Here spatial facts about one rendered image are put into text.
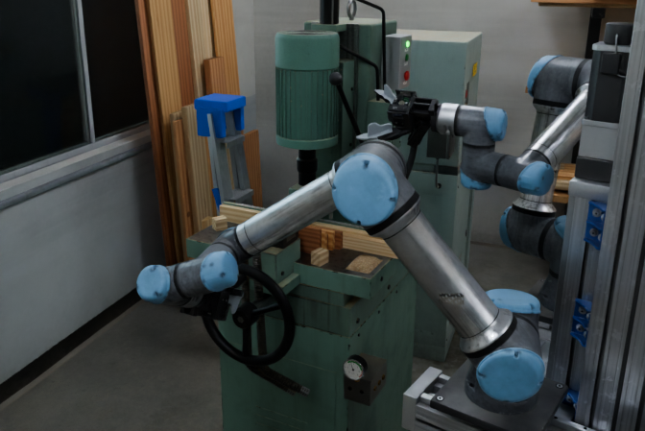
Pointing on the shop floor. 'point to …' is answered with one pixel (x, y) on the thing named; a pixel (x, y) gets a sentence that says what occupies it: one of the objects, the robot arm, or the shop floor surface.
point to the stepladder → (205, 110)
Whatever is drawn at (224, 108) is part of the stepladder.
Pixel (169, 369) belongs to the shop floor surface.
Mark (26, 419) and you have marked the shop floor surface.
